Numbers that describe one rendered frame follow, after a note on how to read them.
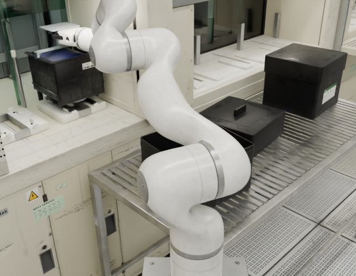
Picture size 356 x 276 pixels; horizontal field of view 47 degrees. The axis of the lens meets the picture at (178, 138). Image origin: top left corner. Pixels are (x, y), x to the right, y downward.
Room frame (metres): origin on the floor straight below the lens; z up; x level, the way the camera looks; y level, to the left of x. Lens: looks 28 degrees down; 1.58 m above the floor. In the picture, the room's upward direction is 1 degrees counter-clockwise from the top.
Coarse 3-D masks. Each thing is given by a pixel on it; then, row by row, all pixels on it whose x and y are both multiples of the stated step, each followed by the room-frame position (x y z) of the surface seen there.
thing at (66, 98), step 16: (48, 48) 1.57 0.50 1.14; (32, 64) 1.58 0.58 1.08; (48, 64) 1.48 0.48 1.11; (64, 64) 1.49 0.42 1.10; (80, 64) 1.54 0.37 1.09; (32, 80) 1.60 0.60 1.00; (48, 80) 1.50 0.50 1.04; (64, 80) 1.48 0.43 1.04; (80, 80) 1.53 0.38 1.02; (96, 80) 1.58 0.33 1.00; (48, 96) 1.63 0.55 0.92; (64, 96) 1.48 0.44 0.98; (80, 96) 1.52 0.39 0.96
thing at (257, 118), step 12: (228, 96) 1.74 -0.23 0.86; (216, 108) 1.61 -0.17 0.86; (228, 108) 1.60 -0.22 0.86; (240, 108) 1.55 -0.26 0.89; (252, 108) 1.60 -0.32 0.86; (264, 108) 1.60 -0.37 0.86; (276, 108) 1.60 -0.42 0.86; (216, 120) 1.49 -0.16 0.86; (228, 120) 1.49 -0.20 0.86; (240, 120) 1.48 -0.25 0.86; (252, 120) 1.48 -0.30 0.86; (264, 120) 1.48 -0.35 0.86; (276, 120) 1.50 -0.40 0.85; (240, 132) 1.39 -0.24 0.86; (252, 132) 1.38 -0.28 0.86; (264, 132) 1.43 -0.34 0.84; (276, 132) 1.51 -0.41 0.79; (264, 144) 1.43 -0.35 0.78
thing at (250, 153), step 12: (156, 132) 1.26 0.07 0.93; (228, 132) 1.26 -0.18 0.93; (144, 144) 1.20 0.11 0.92; (156, 144) 1.26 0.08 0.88; (168, 144) 1.29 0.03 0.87; (180, 144) 1.32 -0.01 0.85; (240, 144) 1.21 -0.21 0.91; (252, 144) 1.17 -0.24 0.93; (144, 156) 1.20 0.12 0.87; (252, 156) 1.16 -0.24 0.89; (240, 192) 1.13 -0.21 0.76; (204, 204) 1.04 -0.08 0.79; (216, 204) 1.07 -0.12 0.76
